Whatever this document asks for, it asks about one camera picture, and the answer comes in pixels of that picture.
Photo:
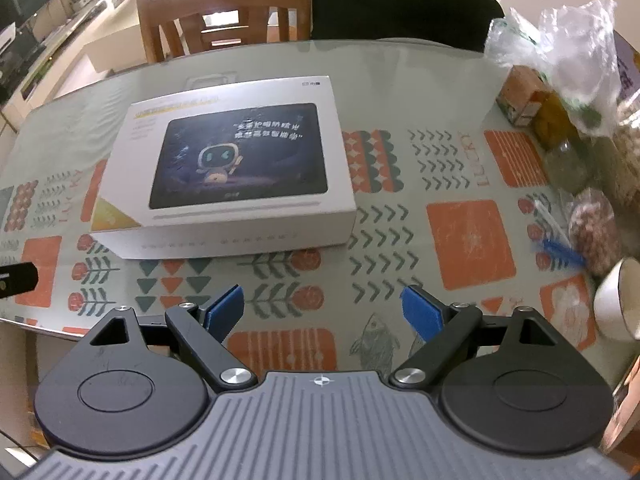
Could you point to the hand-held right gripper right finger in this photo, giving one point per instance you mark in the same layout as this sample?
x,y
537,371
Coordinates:
x,y
422,312

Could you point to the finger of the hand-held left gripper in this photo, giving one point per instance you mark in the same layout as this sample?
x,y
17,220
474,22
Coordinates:
x,y
20,280

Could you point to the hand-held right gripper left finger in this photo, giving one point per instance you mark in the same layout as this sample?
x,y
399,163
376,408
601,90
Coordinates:
x,y
225,310

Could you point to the white box lid tablet picture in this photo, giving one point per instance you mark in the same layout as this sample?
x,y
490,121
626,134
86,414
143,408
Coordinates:
x,y
240,160

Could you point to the glass desktop over patterned cloth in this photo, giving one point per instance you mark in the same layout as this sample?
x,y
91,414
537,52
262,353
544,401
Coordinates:
x,y
450,85

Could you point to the bag of peanuts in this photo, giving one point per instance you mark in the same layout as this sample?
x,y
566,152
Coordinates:
x,y
595,232

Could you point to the white bowl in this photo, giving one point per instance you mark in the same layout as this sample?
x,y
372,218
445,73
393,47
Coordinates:
x,y
612,305

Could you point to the bag of green food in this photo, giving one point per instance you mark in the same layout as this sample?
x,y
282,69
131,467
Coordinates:
x,y
567,165

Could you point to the jar of yellow food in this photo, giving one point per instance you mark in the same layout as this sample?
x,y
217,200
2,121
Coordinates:
x,y
555,120

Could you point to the orange carton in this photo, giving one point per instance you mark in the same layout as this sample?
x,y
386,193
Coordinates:
x,y
520,95

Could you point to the white coffee table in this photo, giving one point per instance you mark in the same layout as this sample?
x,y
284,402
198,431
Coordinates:
x,y
112,57

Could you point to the white long television stand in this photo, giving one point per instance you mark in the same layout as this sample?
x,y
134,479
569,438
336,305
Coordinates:
x,y
65,40

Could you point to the bag of pale grains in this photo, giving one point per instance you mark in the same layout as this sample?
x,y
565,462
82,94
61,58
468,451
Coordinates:
x,y
625,155

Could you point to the clear plastic bag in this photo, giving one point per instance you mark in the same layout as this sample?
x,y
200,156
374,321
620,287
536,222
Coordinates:
x,y
575,45

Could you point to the black chair cushion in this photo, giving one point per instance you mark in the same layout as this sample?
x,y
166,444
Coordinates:
x,y
405,5

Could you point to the purple package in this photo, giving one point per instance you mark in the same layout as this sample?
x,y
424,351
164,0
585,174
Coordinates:
x,y
627,67

